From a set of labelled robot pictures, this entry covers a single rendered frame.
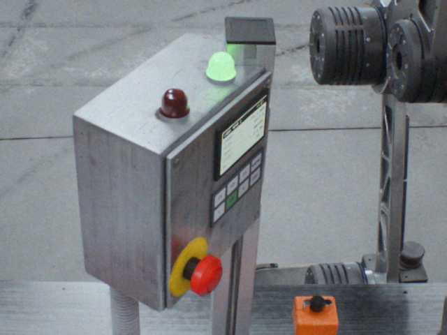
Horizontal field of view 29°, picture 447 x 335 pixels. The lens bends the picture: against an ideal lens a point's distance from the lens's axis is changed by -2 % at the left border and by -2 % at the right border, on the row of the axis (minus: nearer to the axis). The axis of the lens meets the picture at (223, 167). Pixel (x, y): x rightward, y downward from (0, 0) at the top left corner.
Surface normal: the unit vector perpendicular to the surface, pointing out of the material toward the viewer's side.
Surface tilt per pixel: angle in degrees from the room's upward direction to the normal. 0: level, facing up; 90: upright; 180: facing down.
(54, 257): 0
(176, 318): 0
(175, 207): 90
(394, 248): 65
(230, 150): 90
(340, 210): 0
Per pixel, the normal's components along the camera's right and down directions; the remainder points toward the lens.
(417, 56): 0.11, 0.03
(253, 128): 0.84, 0.37
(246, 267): 0.03, 0.63
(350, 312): 0.04, -0.78
